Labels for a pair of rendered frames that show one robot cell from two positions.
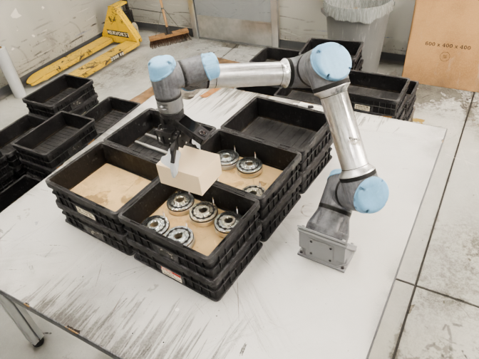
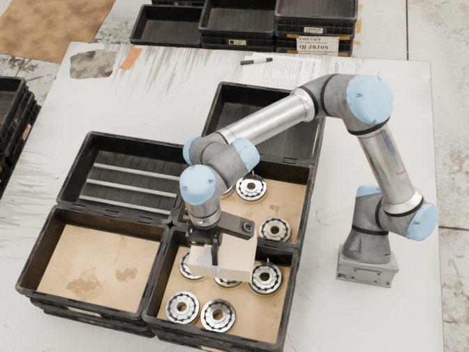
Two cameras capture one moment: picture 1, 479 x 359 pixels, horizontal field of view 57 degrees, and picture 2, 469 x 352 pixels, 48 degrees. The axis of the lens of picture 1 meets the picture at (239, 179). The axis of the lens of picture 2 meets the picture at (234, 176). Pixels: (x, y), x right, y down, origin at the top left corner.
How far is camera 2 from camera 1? 0.74 m
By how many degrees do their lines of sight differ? 21
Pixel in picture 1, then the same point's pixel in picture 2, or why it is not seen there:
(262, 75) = (285, 123)
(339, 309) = (402, 333)
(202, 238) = (241, 304)
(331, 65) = (375, 108)
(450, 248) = not seen: hidden behind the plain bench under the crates
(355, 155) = (403, 189)
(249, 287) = (303, 335)
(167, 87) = (209, 206)
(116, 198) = (109, 276)
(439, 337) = (447, 274)
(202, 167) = (246, 255)
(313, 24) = not seen: outside the picture
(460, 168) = not seen: hidden behind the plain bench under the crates
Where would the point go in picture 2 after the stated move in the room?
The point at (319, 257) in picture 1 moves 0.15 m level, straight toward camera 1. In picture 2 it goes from (363, 279) to (378, 325)
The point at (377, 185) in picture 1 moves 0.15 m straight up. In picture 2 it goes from (429, 213) to (443, 185)
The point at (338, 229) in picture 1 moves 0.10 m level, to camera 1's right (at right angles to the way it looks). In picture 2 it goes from (384, 254) to (412, 240)
